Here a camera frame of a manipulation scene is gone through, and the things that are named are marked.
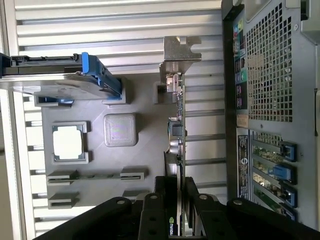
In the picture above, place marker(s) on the green motherboard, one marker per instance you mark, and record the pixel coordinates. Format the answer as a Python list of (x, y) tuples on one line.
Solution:
[(265, 155)]

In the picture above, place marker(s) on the blue black slot latch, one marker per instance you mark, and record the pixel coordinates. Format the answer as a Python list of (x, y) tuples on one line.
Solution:
[(290, 197), (282, 171), (288, 151)]

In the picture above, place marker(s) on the silver CPU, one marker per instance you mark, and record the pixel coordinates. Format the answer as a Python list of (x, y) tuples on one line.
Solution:
[(67, 143)]

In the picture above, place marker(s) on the green RAM stick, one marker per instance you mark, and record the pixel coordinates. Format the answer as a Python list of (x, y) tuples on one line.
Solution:
[(95, 176)]

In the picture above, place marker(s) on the hard disk in blue carrier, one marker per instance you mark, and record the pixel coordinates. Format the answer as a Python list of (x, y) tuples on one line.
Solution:
[(62, 85)]

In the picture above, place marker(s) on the grey plastic parts rack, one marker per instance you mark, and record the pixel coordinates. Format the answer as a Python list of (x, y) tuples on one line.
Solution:
[(100, 161)]

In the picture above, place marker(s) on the green graphics card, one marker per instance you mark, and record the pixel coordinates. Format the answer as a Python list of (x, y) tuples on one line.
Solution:
[(175, 52)]

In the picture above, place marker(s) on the open grey PC case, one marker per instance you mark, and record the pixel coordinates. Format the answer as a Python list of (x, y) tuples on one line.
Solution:
[(300, 100)]

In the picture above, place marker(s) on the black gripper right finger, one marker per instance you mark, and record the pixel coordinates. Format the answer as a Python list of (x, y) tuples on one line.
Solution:
[(250, 220)]

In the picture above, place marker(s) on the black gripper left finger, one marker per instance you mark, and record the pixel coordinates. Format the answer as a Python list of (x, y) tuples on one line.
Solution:
[(100, 220)]

